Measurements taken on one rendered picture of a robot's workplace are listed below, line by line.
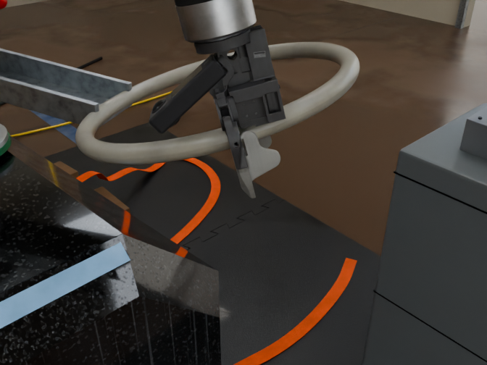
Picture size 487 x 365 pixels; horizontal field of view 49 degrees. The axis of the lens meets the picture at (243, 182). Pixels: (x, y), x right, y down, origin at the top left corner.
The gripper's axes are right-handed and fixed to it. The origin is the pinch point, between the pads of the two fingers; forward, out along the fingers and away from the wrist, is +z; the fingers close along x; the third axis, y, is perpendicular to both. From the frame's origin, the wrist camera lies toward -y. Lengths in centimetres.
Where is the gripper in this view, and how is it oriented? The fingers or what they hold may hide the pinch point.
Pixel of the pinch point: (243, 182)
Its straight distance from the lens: 73.5
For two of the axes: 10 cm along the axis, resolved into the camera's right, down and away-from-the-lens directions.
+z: 2.3, 8.7, 4.3
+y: 9.6, -2.6, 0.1
